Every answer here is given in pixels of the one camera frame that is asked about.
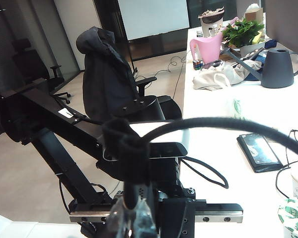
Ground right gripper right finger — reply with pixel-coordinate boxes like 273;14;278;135
135;198;161;238

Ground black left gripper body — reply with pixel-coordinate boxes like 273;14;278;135
69;158;244;224

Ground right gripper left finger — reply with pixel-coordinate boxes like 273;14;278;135
106;198;134;238

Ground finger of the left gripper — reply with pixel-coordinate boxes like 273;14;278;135
79;221;110;238
160;199;197;238

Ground black charger cable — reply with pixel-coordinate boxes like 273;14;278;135
101;117;298;211

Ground brown desk divider panel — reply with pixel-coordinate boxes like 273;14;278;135
264;0;298;62

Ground black rectangular case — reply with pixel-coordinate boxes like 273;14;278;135
236;133;284;174

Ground green print plastic bag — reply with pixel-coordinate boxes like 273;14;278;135
225;98;246;120

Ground beige tote bag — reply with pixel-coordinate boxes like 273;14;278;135
192;59;263;91

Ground rubik cube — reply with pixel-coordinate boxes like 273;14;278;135
192;59;204;71

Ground black hooded jacket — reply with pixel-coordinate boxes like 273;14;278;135
75;26;140;119

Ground green print paper cup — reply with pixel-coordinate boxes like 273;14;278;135
278;197;298;238

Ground pink watering can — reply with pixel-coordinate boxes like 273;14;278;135
190;16;239;65

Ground white plant pot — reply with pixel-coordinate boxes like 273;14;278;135
239;38;274;57

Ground black watering can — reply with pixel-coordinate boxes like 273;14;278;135
222;48;298;89

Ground whiteboard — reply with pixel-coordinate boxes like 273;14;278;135
116;0;191;42

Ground brown and white pot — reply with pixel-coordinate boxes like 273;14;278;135
198;6;225;38

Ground green leafy plant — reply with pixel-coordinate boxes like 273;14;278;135
222;19;265;48

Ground cardboard box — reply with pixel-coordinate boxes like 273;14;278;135
244;3;264;23

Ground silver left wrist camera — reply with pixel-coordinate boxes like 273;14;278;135
102;120;189;162

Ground black power adapter cable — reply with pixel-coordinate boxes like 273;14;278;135
275;158;298;199

